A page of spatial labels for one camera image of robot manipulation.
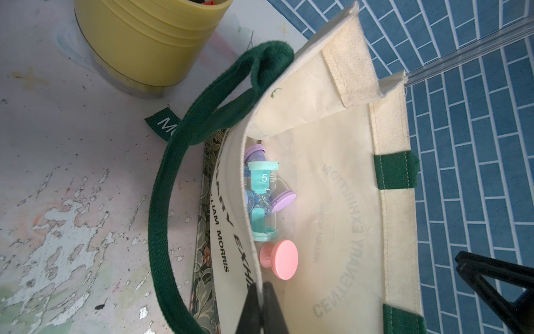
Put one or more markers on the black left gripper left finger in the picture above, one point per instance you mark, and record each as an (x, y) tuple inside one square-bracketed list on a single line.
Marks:
[(250, 319)]

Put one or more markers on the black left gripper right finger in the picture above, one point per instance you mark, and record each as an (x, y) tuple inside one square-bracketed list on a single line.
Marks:
[(271, 312)]

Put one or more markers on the large pink hourglass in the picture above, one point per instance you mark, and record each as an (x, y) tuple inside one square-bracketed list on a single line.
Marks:
[(282, 258)]

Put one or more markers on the green hourglass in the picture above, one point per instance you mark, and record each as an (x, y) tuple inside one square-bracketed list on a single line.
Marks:
[(263, 222)]

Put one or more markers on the cream canvas tote bag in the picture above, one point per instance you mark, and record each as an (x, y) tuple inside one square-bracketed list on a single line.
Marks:
[(341, 137)]

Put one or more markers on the purple hourglass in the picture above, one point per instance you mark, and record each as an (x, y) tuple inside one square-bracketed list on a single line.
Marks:
[(264, 179)]

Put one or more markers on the blue hourglass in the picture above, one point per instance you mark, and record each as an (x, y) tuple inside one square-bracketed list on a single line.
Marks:
[(250, 200)]

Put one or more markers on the yellow cup with markers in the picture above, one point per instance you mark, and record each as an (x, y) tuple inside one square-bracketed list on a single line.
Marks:
[(151, 43)]

